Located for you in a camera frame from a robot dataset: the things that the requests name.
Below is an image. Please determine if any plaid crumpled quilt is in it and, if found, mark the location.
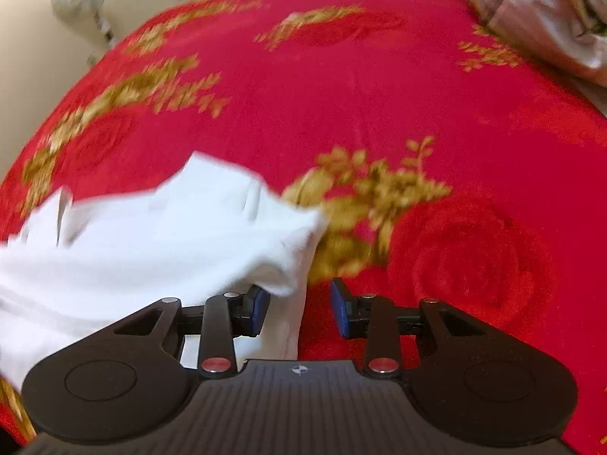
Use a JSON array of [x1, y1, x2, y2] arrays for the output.
[[468, 0, 606, 87]]

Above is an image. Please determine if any white small garment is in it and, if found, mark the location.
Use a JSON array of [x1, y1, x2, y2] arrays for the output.
[[1, 153, 328, 386]]

